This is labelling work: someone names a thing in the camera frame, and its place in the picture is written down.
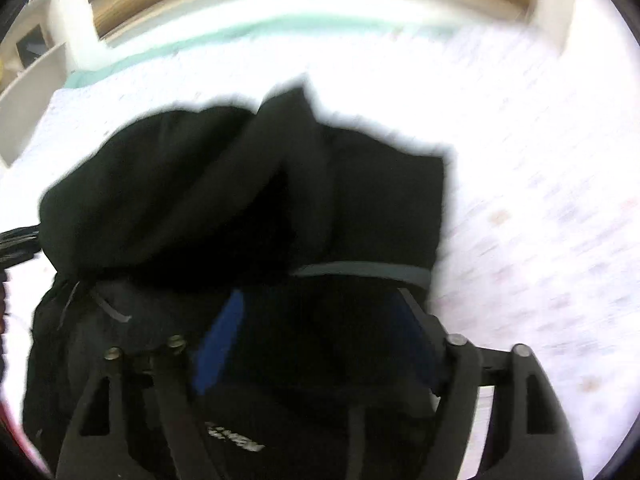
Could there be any black hooded jacket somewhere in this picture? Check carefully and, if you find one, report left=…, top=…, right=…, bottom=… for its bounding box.
left=23, top=88, right=445, bottom=479

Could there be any white floral quilt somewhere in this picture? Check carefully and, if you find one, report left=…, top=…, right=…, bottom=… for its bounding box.
left=1, top=26, right=639, bottom=479

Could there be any white shelf unit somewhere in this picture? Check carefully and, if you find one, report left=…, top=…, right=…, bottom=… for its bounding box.
left=1, top=0, right=72, bottom=167

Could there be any teal bed sheet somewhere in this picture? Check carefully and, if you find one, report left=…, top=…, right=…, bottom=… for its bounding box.
left=63, top=15, right=462, bottom=89

